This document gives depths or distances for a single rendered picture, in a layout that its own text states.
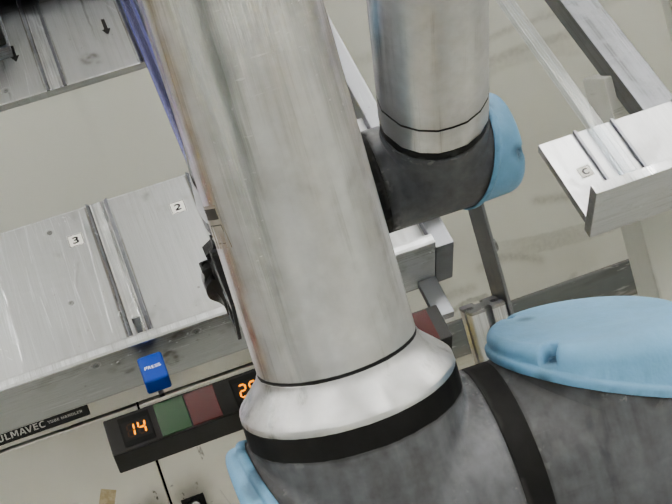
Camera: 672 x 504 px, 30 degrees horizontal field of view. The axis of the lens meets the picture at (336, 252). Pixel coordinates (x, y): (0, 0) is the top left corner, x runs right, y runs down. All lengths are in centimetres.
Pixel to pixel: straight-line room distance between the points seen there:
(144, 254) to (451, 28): 61
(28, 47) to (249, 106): 96
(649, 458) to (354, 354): 16
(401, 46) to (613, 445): 28
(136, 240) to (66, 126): 186
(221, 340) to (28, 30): 49
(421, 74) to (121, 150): 241
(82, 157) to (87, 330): 193
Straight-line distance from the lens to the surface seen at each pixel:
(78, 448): 156
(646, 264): 148
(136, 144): 316
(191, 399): 120
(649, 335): 65
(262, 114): 58
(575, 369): 64
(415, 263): 125
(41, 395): 123
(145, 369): 120
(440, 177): 85
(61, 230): 133
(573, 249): 346
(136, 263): 128
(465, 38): 77
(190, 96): 59
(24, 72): 150
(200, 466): 158
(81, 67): 148
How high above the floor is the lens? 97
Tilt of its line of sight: 11 degrees down
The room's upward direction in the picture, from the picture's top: 17 degrees counter-clockwise
